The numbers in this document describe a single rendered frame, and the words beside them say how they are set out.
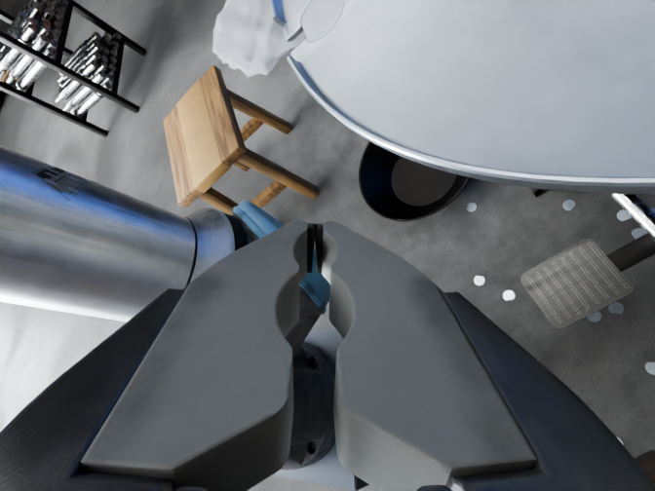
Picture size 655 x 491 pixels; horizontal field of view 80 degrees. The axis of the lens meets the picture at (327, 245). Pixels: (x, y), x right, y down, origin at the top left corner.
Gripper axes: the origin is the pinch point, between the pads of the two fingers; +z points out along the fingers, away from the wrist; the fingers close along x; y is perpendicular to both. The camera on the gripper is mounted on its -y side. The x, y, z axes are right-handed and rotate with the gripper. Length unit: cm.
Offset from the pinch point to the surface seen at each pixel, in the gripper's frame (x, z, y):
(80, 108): -125, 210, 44
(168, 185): -64, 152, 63
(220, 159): -23, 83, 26
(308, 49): -0.3, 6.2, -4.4
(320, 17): 0.1, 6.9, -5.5
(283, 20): -1.4, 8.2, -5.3
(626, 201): 46, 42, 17
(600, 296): 43, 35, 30
